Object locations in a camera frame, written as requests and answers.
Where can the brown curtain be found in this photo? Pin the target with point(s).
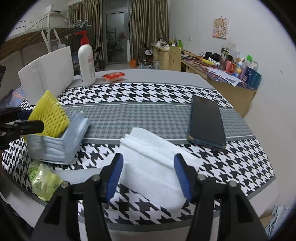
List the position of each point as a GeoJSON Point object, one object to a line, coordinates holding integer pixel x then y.
{"type": "Point", "coordinates": [92, 12]}
{"type": "Point", "coordinates": [149, 23]}

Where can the white styrofoam box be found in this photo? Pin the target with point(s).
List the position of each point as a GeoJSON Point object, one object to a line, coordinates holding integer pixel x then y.
{"type": "Point", "coordinates": [53, 71]}

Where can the black folding chair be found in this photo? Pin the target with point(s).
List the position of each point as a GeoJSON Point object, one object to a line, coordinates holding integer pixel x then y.
{"type": "Point", "coordinates": [99, 62]}

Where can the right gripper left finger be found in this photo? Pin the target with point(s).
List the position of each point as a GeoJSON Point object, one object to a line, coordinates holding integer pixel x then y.
{"type": "Point", "coordinates": [59, 220]}

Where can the white lotion pump bottle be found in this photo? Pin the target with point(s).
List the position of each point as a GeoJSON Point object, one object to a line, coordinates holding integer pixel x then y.
{"type": "Point", "coordinates": [86, 60]}

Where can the white papers on desk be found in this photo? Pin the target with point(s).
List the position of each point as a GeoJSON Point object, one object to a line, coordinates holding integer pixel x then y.
{"type": "Point", "coordinates": [222, 76]}

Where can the light wooden desk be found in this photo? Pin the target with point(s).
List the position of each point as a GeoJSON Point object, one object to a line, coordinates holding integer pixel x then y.
{"type": "Point", "coordinates": [239, 97]}

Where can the wooden smiley chair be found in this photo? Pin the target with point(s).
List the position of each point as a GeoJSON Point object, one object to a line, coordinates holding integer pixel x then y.
{"type": "Point", "coordinates": [175, 58]}

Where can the orange bucket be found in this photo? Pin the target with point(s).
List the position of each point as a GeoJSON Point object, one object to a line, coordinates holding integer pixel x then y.
{"type": "Point", "coordinates": [133, 63]}

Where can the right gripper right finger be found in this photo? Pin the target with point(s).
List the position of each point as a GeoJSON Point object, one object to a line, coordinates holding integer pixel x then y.
{"type": "Point", "coordinates": [237, 218]}

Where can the black smartphone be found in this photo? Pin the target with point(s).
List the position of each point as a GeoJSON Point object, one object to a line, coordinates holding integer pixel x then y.
{"type": "Point", "coordinates": [205, 124]}

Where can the right brown curtain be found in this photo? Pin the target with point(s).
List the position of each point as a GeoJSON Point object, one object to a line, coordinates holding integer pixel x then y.
{"type": "Point", "coordinates": [149, 23]}

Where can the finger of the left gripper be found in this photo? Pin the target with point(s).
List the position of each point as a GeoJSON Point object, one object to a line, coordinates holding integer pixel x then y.
{"type": "Point", "coordinates": [8, 115]}
{"type": "Point", "coordinates": [12, 132]}

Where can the left brown curtain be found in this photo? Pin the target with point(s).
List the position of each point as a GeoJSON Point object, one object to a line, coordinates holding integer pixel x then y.
{"type": "Point", "coordinates": [92, 12]}

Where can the yellow foam fruit net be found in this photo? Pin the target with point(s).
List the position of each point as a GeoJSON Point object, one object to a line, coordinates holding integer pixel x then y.
{"type": "Point", "coordinates": [50, 112]}

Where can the houndstooth table runner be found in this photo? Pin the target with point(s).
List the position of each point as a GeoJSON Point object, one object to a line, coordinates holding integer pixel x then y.
{"type": "Point", "coordinates": [155, 116]}

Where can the red snack packet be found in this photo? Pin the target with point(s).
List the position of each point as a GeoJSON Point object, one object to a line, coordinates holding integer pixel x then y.
{"type": "Point", "coordinates": [113, 77]}

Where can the anime girl wall poster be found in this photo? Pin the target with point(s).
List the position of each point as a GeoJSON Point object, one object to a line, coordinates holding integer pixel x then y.
{"type": "Point", "coordinates": [220, 28]}

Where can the green snack packet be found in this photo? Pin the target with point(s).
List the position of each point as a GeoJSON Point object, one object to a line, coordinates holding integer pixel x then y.
{"type": "Point", "coordinates": [43, 181]}

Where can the white air conditioner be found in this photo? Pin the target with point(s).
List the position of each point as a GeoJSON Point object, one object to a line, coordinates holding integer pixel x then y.
{"type": "Point", "coordinates": [52, 11]}

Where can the blue orange plaid quilt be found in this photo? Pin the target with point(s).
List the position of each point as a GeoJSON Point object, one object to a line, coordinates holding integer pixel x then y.
{"type": "Point", "coordinates": [13, 98]}

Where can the white tissue cloth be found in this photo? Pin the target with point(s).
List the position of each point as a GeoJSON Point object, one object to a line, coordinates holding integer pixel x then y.
{"type": "Point", "coordinates": [149, 168]}

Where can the blue face masks stack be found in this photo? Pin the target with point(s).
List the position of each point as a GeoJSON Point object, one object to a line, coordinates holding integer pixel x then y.
{"type": "Point", "coordinates": [59, 150]}

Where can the glass balcony door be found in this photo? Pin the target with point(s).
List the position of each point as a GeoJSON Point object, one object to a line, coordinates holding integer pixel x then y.
{"type": "Point", "coordinates": [116, 31]}

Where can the white metal bunk bed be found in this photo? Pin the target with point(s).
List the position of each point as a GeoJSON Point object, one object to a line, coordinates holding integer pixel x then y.
{"type": "Point", "coordinates": [50, 30]}

